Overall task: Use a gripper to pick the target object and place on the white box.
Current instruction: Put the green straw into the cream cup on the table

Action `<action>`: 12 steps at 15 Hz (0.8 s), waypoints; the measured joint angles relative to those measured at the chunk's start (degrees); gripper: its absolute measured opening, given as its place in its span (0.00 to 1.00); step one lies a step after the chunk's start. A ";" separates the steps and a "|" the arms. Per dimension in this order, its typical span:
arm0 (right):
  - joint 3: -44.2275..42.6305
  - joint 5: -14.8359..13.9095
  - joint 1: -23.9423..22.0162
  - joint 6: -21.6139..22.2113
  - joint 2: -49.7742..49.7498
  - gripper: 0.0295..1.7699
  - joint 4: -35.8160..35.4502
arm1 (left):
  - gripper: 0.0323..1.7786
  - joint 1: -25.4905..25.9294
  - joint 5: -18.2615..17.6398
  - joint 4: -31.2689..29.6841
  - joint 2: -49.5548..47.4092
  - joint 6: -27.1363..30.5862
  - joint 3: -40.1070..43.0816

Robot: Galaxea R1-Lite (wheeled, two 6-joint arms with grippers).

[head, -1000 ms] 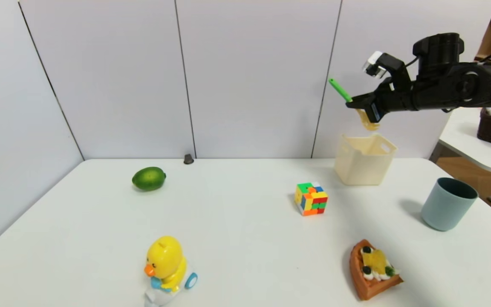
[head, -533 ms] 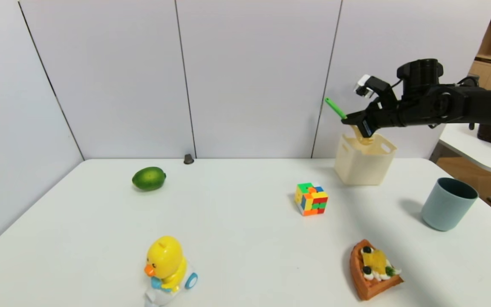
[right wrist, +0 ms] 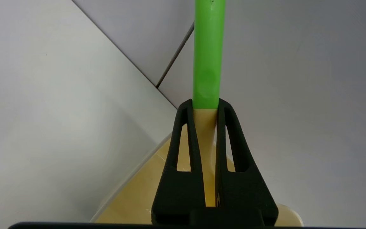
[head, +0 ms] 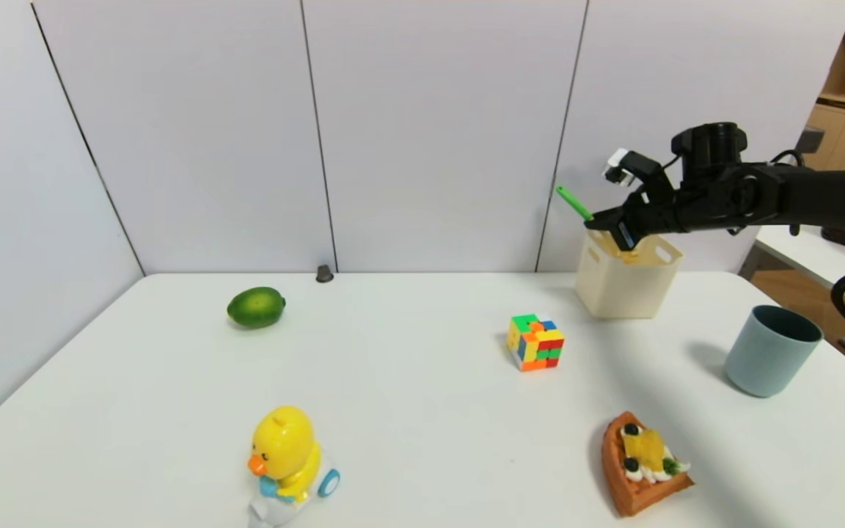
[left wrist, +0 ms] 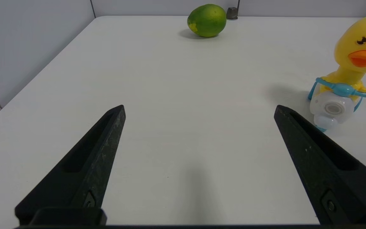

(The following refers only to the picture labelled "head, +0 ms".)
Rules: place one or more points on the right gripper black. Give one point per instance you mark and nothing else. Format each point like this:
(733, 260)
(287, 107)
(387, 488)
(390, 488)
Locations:
(624, 233)

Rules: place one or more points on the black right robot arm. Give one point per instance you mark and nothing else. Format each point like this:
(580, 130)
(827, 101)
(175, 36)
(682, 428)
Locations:
(796, 194)

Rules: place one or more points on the white side table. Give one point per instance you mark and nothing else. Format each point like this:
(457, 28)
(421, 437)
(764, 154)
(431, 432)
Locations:
(804, 257)

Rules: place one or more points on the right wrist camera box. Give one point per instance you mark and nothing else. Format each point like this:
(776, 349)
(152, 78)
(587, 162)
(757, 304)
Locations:
(635, 163)

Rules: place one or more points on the toy fruit cake slice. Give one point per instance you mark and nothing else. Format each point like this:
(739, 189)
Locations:
(639, 469)

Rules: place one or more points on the white plastic box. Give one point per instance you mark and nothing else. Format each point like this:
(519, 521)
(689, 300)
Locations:
(624, 286)

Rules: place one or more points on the green mango fruit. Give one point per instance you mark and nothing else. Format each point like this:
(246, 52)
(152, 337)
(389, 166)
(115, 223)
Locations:
(257, 307)

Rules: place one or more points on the colourful puzzle cube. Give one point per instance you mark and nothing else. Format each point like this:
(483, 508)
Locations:
(536, 343)

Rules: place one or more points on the small grey background device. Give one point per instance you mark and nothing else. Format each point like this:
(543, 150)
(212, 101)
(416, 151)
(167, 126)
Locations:
(808, 139)

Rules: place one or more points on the yellow duck toy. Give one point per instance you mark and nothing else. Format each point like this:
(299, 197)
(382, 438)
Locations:
(287, 447)

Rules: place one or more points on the grey-blue cup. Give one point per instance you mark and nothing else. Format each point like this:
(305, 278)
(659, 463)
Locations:
(767, 359)

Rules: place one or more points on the small grey metal stopper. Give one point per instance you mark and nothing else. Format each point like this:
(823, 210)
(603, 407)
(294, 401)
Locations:
(326, 274)

